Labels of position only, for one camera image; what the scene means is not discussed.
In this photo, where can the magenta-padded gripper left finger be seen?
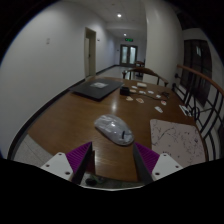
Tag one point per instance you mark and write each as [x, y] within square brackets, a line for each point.
[60, 165]

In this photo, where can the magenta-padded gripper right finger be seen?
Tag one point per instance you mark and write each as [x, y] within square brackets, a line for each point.
[165, 165]

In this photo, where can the translucent white computer mouse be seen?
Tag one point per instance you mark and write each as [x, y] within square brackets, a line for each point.
[113, 128]

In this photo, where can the white marble-print mouse pad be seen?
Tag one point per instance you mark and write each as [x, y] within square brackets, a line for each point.
[175, 141]

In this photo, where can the white oblong sticker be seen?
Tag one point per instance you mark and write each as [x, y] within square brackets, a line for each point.
[159, 109]

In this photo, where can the white and red sticker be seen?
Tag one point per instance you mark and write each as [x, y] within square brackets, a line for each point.
[163, 103]

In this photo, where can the tan and orange sticker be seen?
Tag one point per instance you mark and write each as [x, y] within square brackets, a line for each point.
[140, 100]

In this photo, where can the tan heart-shaped sticker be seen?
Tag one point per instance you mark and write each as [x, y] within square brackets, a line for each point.
[129, 98]

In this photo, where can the small tan sticker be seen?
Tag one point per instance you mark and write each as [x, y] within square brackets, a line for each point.
[133, 91]

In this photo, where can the flat white box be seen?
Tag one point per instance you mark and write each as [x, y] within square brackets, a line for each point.
[141, 85]

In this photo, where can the small white oval sticker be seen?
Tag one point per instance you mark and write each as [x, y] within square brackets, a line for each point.
[134, 87]

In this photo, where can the small black box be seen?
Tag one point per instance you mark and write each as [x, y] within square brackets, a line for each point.
[124, 91]

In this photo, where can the black closed laptop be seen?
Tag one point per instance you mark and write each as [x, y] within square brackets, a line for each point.
[96, 88]

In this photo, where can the wooden armchair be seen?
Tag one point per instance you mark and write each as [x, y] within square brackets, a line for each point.
[143, 70]

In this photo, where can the dark framed window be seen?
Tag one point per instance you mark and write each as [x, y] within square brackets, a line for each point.
[196, 70]

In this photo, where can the distant wooden chair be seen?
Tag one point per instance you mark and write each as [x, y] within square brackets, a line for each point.
[140, 63]

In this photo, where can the pale side door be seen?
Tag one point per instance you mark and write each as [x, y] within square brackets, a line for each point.
[90, 53]

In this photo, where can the glazed double door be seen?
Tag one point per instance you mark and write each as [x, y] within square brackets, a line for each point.
[128, 55]

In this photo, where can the green exit sign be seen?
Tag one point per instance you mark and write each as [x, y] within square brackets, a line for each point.
[129, 40]

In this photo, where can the white wall switch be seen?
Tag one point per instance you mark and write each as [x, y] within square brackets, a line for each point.
[47, 40]

